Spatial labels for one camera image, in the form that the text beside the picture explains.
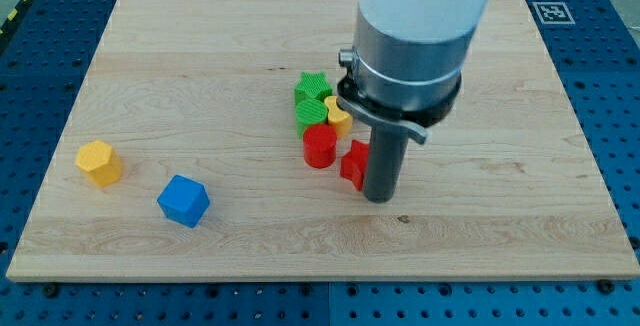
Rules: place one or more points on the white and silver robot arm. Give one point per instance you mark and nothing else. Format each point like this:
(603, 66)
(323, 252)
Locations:
(404, 66)

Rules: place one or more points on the red cylinder block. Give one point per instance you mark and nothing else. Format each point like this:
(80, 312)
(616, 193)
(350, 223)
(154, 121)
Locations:
(319, 146)

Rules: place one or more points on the yellow peanut-shaped block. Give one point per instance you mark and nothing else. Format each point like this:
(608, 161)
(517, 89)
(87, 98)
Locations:
(339, 119)

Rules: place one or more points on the green cylinder block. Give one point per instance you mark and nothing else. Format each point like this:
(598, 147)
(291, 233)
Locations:
(309, 112)

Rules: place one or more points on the red star block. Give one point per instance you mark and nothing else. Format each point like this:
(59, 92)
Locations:
(354, 162)

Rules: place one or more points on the green star block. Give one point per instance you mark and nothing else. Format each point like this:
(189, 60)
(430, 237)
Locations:
(312, 86)

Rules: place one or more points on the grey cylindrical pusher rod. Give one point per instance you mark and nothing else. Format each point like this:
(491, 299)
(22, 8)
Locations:
(385, 157)

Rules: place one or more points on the light wooden board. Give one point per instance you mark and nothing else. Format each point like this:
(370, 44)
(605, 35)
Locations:
(505, 189)

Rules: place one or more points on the blue cube block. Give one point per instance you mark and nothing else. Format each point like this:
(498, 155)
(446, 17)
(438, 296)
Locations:
(184, 201)

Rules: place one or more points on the yellow hexagon block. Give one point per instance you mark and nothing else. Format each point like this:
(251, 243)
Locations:
(99, 163)

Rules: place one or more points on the white fiducial marker tag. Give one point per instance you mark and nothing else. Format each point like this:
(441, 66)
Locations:
(553, 13)

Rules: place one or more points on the black yellow hazard tape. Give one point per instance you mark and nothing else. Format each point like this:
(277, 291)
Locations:
(15, 17)

